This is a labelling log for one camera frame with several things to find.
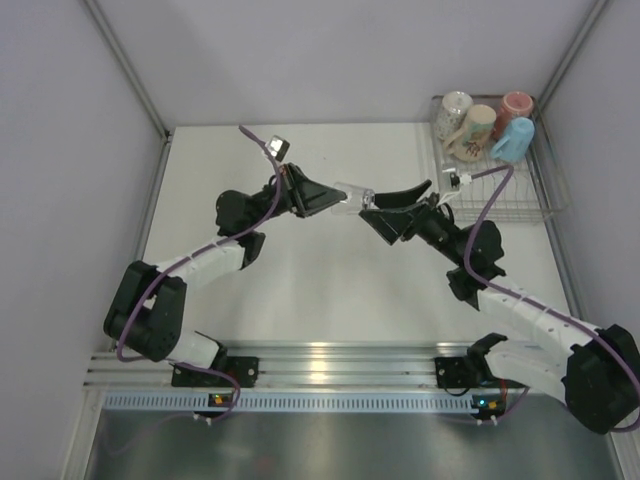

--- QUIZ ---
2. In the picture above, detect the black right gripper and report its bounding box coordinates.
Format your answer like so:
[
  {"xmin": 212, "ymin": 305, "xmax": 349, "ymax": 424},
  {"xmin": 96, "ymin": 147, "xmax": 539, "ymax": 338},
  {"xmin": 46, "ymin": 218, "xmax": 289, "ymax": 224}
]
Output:
[{"xmin": 360, "ymin": 180, "xmax": 468, "ymax": 267}]

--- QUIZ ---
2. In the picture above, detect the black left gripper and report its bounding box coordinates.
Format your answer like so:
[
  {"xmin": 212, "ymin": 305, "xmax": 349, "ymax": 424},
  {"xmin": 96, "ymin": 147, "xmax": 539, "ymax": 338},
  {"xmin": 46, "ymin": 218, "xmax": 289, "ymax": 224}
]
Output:
[{"xmin": 246, "ymin": 163, "xmax": 346, "ymax": 229}]

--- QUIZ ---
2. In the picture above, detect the clear glass cup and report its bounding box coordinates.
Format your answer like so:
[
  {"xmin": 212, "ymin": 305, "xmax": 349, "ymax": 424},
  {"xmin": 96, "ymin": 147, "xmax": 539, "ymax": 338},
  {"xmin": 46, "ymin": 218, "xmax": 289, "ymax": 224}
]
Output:
[{"xmin": 331, "ymin": 182, "xmax": 375, "ymax": 215}]

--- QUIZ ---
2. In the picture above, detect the beige tall patterned mug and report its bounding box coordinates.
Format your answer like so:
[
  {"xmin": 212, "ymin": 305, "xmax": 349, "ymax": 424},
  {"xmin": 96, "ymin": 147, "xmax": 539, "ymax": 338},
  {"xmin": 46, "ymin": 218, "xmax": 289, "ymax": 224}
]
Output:
[{"xmin": 443, "ymin": 104, "xmax": 497, "ymax": 162}]

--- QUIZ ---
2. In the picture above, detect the white mug orange inside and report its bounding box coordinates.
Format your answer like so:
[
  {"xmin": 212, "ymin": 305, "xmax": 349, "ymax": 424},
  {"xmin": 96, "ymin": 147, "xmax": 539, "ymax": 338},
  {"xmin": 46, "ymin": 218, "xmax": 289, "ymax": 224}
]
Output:
[{"xmin": 433, "ymin": 91, "xmax": 474, "ymax": 140}]

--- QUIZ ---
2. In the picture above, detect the light blue white cup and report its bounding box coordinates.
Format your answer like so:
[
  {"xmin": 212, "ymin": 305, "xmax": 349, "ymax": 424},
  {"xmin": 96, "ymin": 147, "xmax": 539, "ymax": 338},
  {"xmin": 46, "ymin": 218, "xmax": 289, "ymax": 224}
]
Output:
[{"xmin": 490, "ymin": 117, "xmax": 535, "ymax": 163}]

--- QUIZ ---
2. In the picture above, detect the pink patterned mug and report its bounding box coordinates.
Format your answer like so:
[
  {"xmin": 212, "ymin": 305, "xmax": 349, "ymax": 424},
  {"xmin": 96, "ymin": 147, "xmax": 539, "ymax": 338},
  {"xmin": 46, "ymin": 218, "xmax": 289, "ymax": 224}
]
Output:
[{"xmin": 492, "ymin": 91, "xmax": 534, "ymax": 140}]

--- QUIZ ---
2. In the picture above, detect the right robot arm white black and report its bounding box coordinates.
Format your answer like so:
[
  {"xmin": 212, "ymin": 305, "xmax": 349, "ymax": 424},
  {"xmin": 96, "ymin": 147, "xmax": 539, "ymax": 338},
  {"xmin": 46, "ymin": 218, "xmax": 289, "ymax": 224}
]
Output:
[{"xmin": 359, "ymin": 181, "xmax": 639, "ymax": 434}]

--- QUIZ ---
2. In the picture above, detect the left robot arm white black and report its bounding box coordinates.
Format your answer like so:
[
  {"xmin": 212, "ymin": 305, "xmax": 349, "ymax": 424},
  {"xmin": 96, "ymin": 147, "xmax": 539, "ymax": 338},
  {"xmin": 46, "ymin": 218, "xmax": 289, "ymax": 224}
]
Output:
[{"xmin": 104, "ymin": 163, "xmax": 347, "ymax": 386}]

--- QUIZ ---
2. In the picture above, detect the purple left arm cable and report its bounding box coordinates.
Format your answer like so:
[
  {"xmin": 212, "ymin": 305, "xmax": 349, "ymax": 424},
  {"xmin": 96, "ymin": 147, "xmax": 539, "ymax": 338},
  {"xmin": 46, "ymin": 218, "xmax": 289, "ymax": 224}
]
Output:
[{"xmin": 115, "ymin": 124, "xmax": 282, "ymax": 419}]

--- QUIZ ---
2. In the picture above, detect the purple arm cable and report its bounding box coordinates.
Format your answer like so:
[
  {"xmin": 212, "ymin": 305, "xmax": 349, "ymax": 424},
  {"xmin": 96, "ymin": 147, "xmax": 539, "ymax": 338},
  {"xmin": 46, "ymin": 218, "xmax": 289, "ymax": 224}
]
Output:
[
  {"xmin": 462, "ymin": 164, "xmax": 640, "ymax": 432},
  {"xmin": 115, "ymin": 124, "xmax": 282, "ymax": 419}
]

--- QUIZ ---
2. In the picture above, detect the metal wire dish rack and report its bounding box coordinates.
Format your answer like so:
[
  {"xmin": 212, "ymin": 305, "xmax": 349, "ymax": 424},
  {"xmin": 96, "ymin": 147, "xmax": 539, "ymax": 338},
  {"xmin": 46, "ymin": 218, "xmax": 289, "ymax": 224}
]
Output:
[{"xmin": 429, "ymin": 95, "xmax": 570, "ymax": 223}]

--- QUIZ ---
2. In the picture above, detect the aluminium mounting rail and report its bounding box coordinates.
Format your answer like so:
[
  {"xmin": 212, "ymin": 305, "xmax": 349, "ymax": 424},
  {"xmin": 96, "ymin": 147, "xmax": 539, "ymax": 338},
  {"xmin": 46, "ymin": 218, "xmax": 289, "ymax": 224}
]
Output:
[{"xmin": 83, "ymin": 341, "xmax": 470, "ymax": 393}]

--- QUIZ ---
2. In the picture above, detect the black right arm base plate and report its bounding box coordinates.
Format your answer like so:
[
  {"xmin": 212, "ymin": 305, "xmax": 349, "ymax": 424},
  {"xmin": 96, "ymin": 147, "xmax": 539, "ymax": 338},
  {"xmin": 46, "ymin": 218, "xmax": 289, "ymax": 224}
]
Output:
[{"xmin": 434, "ymin": 356, "xmax": 497, "ymax": 397}]

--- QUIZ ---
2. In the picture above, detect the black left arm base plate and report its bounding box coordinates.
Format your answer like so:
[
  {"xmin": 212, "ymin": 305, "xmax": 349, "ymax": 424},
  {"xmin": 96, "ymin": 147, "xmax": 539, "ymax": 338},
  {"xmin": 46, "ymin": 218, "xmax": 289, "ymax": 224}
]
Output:
[{"xmin": 171, "ymin": 355, "xmax": 260, "ymax": 388}]

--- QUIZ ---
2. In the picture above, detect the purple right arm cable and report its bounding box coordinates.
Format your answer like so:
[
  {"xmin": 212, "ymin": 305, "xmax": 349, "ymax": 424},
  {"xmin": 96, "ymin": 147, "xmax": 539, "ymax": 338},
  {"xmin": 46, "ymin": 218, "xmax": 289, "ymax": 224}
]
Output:
[{"xmin": 462, "ymin": 164, "xmax": 640, "ymax": 432}]

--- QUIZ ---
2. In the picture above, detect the grey slotted cable duct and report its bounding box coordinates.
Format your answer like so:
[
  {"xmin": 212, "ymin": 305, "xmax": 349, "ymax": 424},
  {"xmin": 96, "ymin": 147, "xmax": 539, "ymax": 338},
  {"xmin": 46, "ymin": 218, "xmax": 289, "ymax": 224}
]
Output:
[{"xmin": 103, "ymin": 392, "xmax": 489, "ymax": 414}]

